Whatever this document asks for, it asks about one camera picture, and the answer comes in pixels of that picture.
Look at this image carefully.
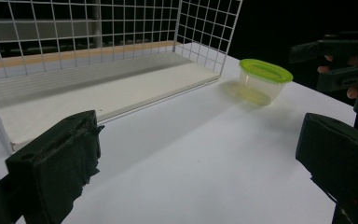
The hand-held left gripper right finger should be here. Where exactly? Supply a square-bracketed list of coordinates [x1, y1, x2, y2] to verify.
[295, 112, 358, 224]

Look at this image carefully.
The white wire grid rack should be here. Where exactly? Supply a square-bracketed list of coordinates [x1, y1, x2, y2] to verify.
[0, 0, 244, 155]

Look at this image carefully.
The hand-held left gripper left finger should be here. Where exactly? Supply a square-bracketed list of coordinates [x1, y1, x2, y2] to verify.
[5, 109, 105, 224]

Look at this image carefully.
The clear container with green lid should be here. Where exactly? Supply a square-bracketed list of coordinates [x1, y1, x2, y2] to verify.
[238, 58, 294, 106]

